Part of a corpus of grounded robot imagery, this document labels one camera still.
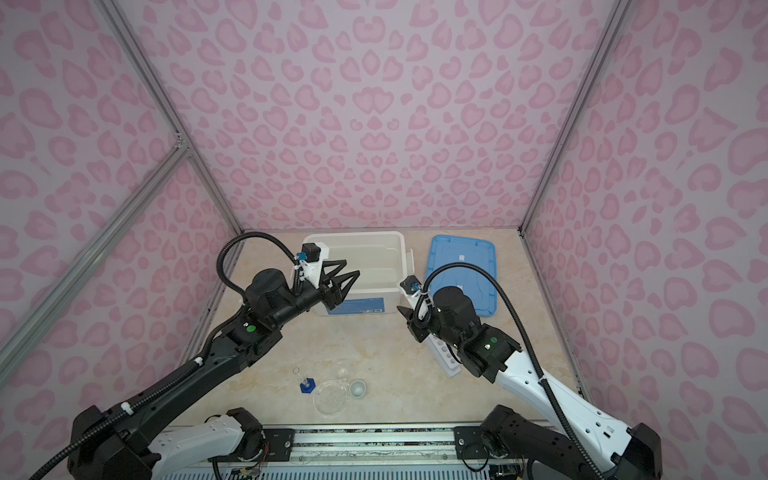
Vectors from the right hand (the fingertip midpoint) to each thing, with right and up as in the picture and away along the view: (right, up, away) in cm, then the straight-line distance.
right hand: (405, 301), depth 72 cm
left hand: (-12, +9, -4) cm, 16 cm away
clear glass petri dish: (-20, -27, +9) cm, 35 cm away
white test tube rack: (+12, -18, +10) cm, 24 cm away
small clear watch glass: (-17, -23, +14) cm, 32 cm away
